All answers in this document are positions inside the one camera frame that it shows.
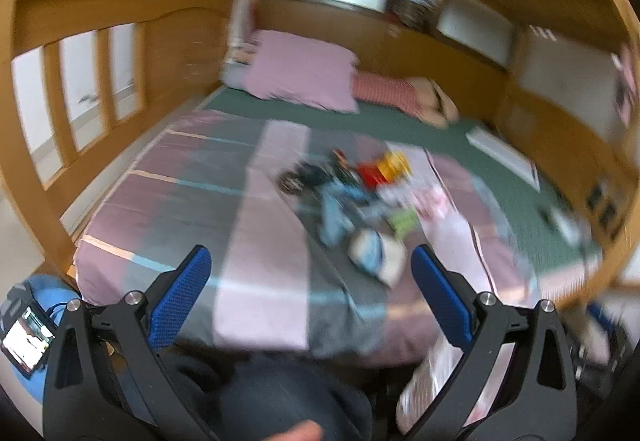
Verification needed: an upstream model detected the light blue cloth rag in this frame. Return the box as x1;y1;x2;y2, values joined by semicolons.
318;181;372;247

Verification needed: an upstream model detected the yellow chip bag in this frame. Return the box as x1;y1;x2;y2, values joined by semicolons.
375;151;411;183

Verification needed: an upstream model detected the red snack wrapper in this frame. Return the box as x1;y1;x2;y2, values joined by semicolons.
355;163;388;190

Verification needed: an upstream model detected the dark green snack bag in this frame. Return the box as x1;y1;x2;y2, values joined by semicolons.
277;162;332;195

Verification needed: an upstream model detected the green wrapper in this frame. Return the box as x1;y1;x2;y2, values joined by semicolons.
386;208;420;241

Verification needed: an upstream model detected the pink wrapper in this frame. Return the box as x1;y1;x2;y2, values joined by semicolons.
404;186;454;221

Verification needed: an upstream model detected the green bed mat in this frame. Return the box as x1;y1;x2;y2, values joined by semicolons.
203;87;602;274

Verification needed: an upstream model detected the smartphone on floor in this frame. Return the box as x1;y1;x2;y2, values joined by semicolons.
1;301;56;379

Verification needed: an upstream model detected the white handheld device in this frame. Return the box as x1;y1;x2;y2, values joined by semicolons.
541;207;591;247

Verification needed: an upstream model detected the pink plaid blanket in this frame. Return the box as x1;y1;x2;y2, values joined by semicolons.
75;110;539;366

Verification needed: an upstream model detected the striped plush doll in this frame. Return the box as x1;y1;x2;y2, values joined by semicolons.
352;72;460;129

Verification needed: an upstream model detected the pink pillow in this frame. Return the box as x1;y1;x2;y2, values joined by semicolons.
243;30;359;114

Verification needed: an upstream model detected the wooden bed frame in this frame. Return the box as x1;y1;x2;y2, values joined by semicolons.
1;0;232;269

